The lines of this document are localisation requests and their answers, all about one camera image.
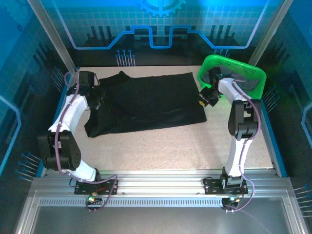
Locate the black t-shirt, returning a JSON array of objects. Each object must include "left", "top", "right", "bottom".
[{"left": 84, "top": 70, "right": 208, "bottom": 138}]

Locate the green plastic basket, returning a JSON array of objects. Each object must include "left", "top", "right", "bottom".
[{"left": 196, "top": 54, "right": 267, "bottom": 99}]

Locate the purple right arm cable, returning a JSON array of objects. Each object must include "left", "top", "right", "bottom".
[{"left": 223, "top": 77, "right": 273, "bottom": 229}]

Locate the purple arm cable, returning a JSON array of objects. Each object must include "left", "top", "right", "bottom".
[
  {"left": 54, "top": 71, "right": 118, "bottom": 213},
  {"left": 223, "top": 77, "right": 273, "bottom": 229}
]

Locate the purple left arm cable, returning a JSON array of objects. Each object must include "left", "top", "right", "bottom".
[{"left": 54, "top": 71, "right": 118, "bottom": 213}]

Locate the aluminium frame post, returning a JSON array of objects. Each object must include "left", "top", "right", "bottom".
[
  {"left": 248, "top": 0, "right": 294, "bottom": 67},
  {"left": 26, "top": 0, "right": 80, "bottom": 75}
]

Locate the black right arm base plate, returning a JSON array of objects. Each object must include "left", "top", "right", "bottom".
[{"left": 203, "top": 175, "right": 249, "bottom": 196}]

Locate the aluminium mounting rail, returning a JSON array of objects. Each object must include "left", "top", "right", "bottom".
[{"left": 31, "top": 169, "right": 291, "bottom": 198}]

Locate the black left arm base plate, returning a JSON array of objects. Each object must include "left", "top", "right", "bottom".
[{"left": 74, "top": 178, "right": 119, "bottom": 196}]

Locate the slotted grey cable duct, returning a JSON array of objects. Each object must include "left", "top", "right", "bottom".
[{"left": 38, "top": 197, "right": 224, "bottom": 208}]

